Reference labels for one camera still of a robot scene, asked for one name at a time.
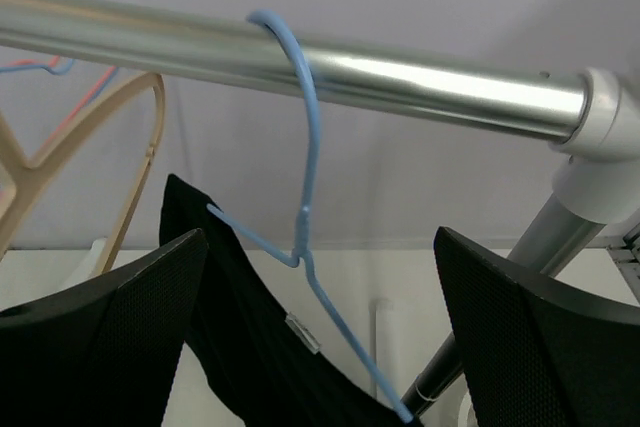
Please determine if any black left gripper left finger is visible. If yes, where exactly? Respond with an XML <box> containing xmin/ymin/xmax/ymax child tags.
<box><xmin>1</xmin><ymin>229</ymin><xmax>207</xmax><ymax>426</ymax></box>

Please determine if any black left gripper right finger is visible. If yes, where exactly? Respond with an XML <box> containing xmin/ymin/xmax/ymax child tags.
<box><xmin>434</xmin><ymin>227</ymin><xmax>639</xmax><ymax>426</ymax></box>

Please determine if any black t shirt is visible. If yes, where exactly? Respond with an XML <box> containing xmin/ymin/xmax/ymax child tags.
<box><xmin>159</xmin><ymin>174</ymin><xmax>402</xmax><ymax>426</ymax></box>

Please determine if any beige wooden hanger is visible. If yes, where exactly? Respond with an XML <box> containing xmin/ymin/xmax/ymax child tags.
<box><xmin>0</xmin><ymin>71</ymin><xmax>167</xmax><ymax>278</ymax></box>

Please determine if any blue wire hanger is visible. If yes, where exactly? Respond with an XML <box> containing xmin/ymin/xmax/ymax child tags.
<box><xmin>0</xmin><ymin>56</ymin><xmax>75</xmax><ymax>76</ymax></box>

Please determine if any pink wire hanger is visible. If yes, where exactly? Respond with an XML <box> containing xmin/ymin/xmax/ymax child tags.
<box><xmin>0</xmin><ymin>59</ymin><xmax>121</xmax><ymax>198</ymax></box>

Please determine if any blue hanger with black shirt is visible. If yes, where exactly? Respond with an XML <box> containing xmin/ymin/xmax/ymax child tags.
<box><xmin>207</xmin><ymin>10</ymin><xmax>414</xmax><ymax>425</ymax></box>

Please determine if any metal clothes rack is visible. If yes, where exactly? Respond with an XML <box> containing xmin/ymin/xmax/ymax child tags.
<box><xmin>0</xmin><ymin>0</ymin><xmax>640</xmax><ymax>421</ymax></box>

